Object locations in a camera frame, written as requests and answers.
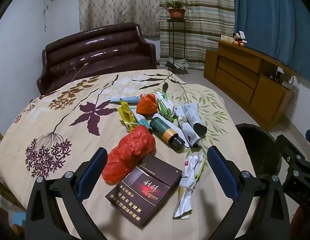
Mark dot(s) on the dark green bottle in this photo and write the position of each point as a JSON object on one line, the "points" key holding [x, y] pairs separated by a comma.
{"points": [[165, 131]]}

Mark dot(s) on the mouse plush toy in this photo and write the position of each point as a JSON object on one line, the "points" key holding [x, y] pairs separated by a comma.
{"points": [[238, 39]]}

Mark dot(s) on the white paper wrapper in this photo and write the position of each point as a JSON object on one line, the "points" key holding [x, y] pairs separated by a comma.
{"points": [[188, 180]]}

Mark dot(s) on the potted plant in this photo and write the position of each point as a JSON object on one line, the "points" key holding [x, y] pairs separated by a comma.
{"points": [[176, 11]]}

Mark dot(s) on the white tube with black cap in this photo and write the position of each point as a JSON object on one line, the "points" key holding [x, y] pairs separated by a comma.
{"points": [[189, 115]]}

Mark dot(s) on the black waste bin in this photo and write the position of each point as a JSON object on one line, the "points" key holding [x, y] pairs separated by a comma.
{"points": [[257, 145]]}

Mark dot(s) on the black metal plant stand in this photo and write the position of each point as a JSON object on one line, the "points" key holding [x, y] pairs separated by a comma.
{"points": [[170, 42]]}

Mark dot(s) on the large red plastic bag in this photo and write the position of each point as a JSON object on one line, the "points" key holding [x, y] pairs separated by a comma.
{"points": [[130, 150]]}

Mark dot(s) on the yellow foil wrapper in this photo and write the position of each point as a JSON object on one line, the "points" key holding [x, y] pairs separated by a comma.
{"points": [[126, 113]]}

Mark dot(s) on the wooden cabinet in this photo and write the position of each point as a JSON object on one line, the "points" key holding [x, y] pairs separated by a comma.
{"points": [[244, 80]]}

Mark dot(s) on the floral tablecloth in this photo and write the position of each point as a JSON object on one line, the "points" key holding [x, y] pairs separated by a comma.
{"points": [[57, 115]]}

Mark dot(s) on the teal and white tube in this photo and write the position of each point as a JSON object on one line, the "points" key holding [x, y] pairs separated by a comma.
{"points": [[143, 121]]}

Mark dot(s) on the small orange plastic bag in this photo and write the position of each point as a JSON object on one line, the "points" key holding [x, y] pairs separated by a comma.
{"points": [[146, 103]]}

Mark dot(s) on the green and white packet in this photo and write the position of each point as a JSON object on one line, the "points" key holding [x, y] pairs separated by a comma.
{"points": [[165, 106]]}

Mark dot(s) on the blue plastic object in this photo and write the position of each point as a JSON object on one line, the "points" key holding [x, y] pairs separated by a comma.
{"points": [[18, 218]]}

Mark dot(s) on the checkered cloth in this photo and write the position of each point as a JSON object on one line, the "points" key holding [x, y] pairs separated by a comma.
{"points": [[177, 63]]}

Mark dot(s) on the dark brown leather sofa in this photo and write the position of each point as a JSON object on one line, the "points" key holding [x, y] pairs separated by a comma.
{"points": [[95, 52]]}

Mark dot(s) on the light blue tube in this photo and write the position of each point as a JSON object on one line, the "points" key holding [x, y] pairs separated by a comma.
{"points": [[126, 99]]}

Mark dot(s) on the striped curtain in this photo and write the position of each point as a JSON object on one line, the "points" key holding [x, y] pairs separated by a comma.
{"points": [[202, 17]]}

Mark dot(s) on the beige box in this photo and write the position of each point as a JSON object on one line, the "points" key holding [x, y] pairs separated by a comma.
{"points": [[226, 39]]}

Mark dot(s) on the dark cigarette box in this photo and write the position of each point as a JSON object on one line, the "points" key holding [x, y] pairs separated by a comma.
{"points": [[145, 190]]}

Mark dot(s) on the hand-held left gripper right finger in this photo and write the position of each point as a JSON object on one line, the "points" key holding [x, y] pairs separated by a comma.
{"points": [[221, 172]]}

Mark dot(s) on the beige patterned curtain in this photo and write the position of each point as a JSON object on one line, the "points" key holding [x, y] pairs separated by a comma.
{"points": [[115, 2]]}

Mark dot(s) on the white charger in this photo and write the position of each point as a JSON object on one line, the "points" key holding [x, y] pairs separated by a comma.
{"points": [[292, 82]]}

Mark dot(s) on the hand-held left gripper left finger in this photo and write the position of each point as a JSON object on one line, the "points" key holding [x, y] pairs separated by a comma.
{"points": [[93, 170]]}

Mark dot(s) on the blue curtain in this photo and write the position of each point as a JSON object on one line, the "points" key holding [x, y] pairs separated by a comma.
{"points": [[269, 17]]}

